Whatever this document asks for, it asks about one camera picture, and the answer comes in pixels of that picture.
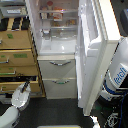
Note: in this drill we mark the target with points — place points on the grey box on cabinet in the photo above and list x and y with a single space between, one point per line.
14 11

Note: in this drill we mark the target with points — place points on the white fridge door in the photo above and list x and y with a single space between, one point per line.
98 36

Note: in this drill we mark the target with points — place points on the fridge drawer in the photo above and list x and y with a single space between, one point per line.
60 89
57 69

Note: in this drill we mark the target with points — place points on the food items on shelf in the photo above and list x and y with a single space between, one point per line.
60 13

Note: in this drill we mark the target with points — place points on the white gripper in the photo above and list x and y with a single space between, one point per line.
20 99

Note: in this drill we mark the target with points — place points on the white refrigerator body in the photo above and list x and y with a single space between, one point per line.
51 43

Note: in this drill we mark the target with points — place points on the bottom fridge drawer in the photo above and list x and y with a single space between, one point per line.
60 89

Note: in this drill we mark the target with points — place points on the middle fridge drawer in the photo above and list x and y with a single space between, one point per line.
57 69

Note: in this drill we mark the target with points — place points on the green label on drawer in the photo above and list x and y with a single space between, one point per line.
10 36

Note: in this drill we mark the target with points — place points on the robot base white front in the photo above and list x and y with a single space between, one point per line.
88 122

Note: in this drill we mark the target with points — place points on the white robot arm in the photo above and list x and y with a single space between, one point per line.
9 119

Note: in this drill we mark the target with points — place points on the wooden drawer cabinet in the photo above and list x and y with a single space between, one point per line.
15 71

